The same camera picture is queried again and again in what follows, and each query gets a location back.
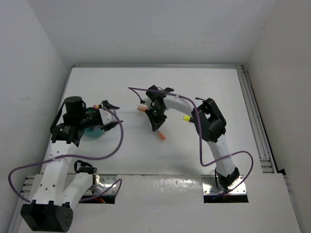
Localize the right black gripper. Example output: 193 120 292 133
145 105 168 131

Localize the yellow black highlighter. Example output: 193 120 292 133
183 115 193 122

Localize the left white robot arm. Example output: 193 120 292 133
20 96 122 233

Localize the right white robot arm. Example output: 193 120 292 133
143 85 240 190

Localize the orange correction tape case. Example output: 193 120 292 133
137 105 148 112

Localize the teal round divided organizer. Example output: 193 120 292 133
84 106 105 140

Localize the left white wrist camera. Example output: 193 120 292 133
99 109 116 129

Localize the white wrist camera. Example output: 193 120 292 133
99 109 116 129
142 98 152 109

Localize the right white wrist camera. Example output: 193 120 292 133
142 98 152 109

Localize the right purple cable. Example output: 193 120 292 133
127 86 254 196

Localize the purple cable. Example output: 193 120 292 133
127 86 254 196
8 106 124 203

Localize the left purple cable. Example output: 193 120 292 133
8 106 124 203

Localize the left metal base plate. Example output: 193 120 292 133
89 174 120 196

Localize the metal base plate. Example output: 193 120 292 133
89 174 120 196
201 175 247 196

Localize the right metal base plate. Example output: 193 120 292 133
201 175 247 196

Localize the aluminium frame rail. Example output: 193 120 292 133
237 67 277 173

